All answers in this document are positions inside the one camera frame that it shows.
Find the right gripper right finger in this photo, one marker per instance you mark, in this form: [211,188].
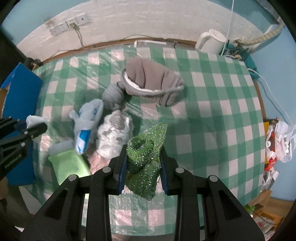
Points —
[205,203]

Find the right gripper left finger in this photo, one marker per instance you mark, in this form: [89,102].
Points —
[60,216]

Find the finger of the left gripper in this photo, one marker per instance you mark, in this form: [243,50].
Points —
[25,136]
[9,125]

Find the light green microfiber cloth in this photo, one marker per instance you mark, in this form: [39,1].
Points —
[68,163]

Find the green sparkly scrubber cloth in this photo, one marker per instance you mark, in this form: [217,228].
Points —
[143,161]

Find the white grey patterned cloth bundle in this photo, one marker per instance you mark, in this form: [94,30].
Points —
[113,133]

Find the white blue plastic bag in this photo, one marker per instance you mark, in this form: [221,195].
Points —
[86,124]

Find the brown fleece hat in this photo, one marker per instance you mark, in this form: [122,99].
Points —
[150,80]

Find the white tissue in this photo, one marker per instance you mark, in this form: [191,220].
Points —
[33,120]

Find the pink cloth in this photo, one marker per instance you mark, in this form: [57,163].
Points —
[97,162]

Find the blue cardboard box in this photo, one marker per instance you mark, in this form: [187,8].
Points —
[23,92]

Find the green checkered tablecloth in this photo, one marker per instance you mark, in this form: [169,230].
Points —
[215,127]

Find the grey rolled sock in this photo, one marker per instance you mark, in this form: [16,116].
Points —
[113,96]

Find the white plastic bag pile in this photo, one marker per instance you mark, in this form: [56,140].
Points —
[279,146]

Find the teal plastic basket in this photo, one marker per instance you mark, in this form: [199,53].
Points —
[243,55]

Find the white electric kettle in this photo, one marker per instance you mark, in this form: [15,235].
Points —
[210,42]

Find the white wall socket strip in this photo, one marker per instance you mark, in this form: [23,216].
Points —
[72,22]

